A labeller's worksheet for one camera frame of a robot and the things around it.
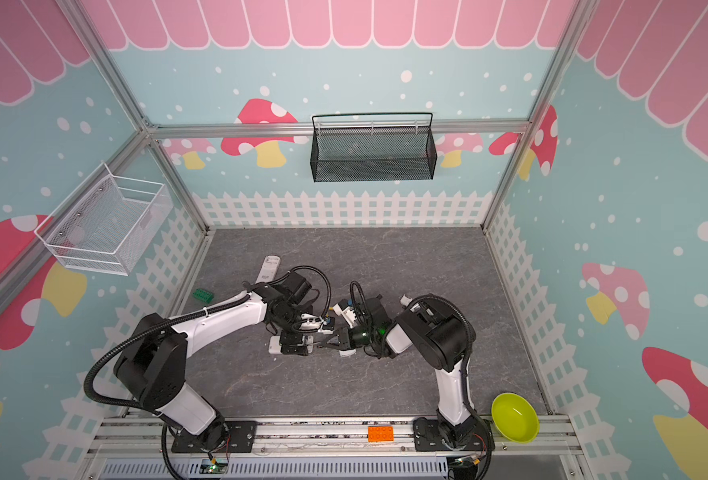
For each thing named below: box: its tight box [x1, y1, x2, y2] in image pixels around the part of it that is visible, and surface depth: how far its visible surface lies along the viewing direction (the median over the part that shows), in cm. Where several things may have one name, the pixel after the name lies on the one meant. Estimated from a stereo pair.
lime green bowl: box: [491, 392, 539, 444], surface depth 77 cm
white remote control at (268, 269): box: [255, 255, 281, 284], surface depth 109 cm
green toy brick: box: [192, 288, 214, 304], surface depth 102 cm
